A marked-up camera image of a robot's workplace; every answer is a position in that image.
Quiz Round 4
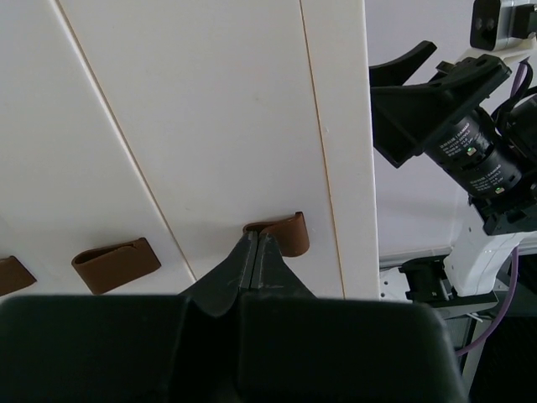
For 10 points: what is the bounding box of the brown drawer handle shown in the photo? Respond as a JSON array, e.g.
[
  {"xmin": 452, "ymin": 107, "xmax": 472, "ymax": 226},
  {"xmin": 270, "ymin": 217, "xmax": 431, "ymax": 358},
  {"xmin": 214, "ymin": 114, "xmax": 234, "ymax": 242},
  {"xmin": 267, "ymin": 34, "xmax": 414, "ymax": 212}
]
[
  {"xmin": 0, "ymin": 256, "xmax": 37, "ymax": 296},
  {"xmin": 242, "ymin": 212, "xmax": 310, "ymax": 258},
  {"xmin": 71, "ymin": 238, "xmax": 161, "ymax": 295}
]

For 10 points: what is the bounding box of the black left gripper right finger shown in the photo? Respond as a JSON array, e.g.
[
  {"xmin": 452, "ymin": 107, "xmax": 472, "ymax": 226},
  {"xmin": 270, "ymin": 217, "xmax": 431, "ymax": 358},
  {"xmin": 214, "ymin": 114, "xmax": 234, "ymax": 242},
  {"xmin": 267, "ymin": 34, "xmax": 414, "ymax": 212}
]
[{"xmin": 249, "ymin": 234, "xmax": 315, "ymax": 298}]

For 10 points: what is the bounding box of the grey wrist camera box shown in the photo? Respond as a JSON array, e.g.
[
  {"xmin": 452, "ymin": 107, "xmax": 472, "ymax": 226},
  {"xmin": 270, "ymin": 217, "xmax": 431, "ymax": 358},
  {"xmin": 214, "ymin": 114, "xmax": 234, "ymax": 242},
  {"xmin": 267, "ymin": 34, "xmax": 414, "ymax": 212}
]
[{"xmin": 470, "ymin": 0, "xmax": 536, "ymax": 51}]

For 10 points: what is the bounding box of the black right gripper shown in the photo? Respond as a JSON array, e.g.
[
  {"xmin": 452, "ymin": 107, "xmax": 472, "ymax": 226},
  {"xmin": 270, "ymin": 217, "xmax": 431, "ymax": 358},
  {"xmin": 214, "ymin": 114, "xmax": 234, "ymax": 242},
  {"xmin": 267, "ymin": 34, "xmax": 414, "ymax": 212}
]
[{"xmin": 369, "ymin": 40, "xmax": 511, "ymax": 168}]

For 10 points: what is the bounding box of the brown top drawer handle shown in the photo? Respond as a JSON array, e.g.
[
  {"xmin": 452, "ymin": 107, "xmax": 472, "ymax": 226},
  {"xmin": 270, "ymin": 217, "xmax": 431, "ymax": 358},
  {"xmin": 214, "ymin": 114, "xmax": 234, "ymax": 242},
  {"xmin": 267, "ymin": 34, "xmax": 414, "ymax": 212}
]
[{"xmin": 242, "ymin": 212, "xmax": 310, "ymax": 258}]

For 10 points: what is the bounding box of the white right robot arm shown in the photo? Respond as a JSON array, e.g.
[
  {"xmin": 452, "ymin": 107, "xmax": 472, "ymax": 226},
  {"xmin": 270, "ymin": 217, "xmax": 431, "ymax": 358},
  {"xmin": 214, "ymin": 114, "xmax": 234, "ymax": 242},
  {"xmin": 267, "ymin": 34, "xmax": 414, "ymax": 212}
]
[{"xmin": 369, "ymin": 39, "xmax": 536, "ymax": 316}]

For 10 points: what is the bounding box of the white drawer cabinet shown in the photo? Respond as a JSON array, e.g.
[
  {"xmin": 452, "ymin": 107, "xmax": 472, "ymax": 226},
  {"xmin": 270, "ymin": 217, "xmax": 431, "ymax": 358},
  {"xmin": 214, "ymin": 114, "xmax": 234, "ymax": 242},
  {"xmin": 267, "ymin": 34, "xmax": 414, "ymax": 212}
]
[{"xmin": 1, "ymin": 1, "xmax": 379, "ymax": 300}]

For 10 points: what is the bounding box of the brown middle drawer handle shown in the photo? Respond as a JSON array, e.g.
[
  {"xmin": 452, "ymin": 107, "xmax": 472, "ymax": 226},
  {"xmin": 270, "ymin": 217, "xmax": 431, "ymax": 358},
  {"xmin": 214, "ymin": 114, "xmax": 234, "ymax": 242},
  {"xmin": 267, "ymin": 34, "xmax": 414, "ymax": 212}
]
[{"xmin": 71, "ymin": 238, "xmax": 161, "ymax": 295}]

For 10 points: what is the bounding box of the brown bottom drawer handle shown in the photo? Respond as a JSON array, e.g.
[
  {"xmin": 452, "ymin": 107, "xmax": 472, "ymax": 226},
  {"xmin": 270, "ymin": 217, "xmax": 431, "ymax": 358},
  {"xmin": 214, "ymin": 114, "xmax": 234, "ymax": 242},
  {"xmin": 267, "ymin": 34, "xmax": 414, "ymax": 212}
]
[{"xmin": 0, "ymin": 256, "xmax": 37, "ymax": 296}]

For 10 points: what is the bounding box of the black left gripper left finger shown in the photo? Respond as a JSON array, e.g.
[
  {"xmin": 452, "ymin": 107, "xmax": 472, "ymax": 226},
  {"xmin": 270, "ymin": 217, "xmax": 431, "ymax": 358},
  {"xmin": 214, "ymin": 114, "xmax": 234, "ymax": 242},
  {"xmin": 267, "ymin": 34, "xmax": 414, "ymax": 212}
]
[{"xmin": 180, "ymin": 232, "xmax": 258, "ymax": 318}]

